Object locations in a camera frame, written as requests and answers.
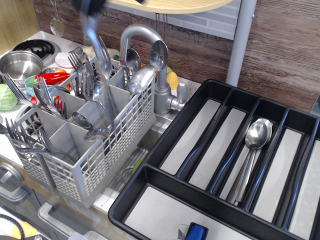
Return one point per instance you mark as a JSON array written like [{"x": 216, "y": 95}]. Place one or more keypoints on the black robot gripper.
[{"x": 88, "y": 7}]

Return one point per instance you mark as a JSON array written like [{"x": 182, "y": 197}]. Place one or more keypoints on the big steel spoon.
[{"x": 90, "y": 23}]

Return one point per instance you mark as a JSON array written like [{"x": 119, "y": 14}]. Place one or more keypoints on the spoon in back compartment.
[{"x": 133, "y": 61}]

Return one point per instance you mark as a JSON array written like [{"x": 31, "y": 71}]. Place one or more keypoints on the large spoon by faucet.
[{"x": 158, "y": 56}]

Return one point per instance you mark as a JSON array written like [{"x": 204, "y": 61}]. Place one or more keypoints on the large spoon bowl leaning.
[{"x": 141, "y": 79}]

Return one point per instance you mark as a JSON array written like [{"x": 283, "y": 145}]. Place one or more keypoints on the small spoon front compartment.
[{"x": 81, "y": 120}]

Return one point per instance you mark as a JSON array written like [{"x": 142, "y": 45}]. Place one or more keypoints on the grey plastic cutlery basket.
[{"x": 88, "y": 166}]

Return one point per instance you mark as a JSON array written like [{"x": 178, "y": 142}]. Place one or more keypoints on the small spoon over rim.
[{"x": 97, "y": 134}]

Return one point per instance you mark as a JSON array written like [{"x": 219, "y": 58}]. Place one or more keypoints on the top spoon in tray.
[{"x": 255, "y": 140}]

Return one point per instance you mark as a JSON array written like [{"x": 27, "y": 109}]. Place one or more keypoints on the black cutlery tray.
[{"x": 243, "y": 166}]

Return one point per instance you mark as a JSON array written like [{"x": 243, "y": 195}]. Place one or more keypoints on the blue object at tray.
[{"x": 196, "y": 232}]

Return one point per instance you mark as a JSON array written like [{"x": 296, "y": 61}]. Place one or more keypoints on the hanging small grater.
[{"x": 86, "y": 41}]

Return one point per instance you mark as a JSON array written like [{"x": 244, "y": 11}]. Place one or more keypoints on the hanging metal strainer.
[{"x": 57, "y": 26}]

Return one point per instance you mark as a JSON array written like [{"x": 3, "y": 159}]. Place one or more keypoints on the fork in back compartment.
[{"x": 123, "y": 62}]

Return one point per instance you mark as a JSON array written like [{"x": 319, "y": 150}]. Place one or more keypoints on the pink white scrub pad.
[{"x": 61, "y": 59}]

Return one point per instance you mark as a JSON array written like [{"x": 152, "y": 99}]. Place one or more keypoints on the black stove burner coil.
[{"x": 39, "y": 47}]

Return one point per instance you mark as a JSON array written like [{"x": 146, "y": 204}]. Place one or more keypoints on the light wooden shelf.
[{"x": 172, "y": 6}]

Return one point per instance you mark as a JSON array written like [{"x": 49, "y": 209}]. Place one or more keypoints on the stainless steel pot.
[{"x": 21, "y": 65}]

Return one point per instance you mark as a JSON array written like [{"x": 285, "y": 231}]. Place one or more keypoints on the teal toy bowl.
[{"x": 29, "y": 83}]

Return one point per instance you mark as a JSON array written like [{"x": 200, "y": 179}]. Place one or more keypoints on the forks in middle compartment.
[{"x": 55, "y": 106}]

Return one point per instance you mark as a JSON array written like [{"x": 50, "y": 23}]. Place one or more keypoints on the yellow toy corn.
[{"x": 173, "y": 80}]

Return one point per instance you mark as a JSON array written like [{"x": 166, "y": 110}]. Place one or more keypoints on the silver kitchen faucet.
[{"x": 164, "y": 100}]

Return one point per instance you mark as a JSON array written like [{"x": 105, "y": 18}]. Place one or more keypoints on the forks bundle left end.
[{"x": 21, "y": 138}]

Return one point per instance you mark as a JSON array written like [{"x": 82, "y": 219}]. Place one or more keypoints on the yellow toy bottom left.
[{"x": 29, "y": 231}]

